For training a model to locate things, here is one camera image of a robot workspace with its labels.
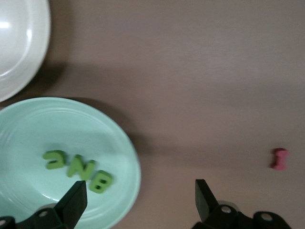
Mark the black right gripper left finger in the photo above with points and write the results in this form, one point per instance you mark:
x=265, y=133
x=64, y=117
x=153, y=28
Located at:
x=71, y=207

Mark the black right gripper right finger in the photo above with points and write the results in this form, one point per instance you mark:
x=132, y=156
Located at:
x=207, y=207

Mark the green letter B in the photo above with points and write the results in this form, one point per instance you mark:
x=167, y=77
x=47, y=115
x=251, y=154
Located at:
x=94, y=181

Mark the green letter N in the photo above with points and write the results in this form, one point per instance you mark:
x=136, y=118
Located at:
x=79, y=167

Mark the green letter J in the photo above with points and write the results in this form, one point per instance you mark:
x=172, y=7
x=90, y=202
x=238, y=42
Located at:
x=62, y=160

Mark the red letter I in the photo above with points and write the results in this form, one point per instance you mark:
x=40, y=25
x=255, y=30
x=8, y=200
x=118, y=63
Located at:
x=280, y=159

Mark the light green plate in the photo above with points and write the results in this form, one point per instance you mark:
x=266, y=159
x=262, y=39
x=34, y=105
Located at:
x=35, y=124

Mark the brown table cover sheet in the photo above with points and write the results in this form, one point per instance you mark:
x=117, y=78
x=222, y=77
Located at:
x=190, y=71

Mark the pale beige plate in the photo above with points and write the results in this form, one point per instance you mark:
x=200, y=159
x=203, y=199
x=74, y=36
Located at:
x=14, y=47

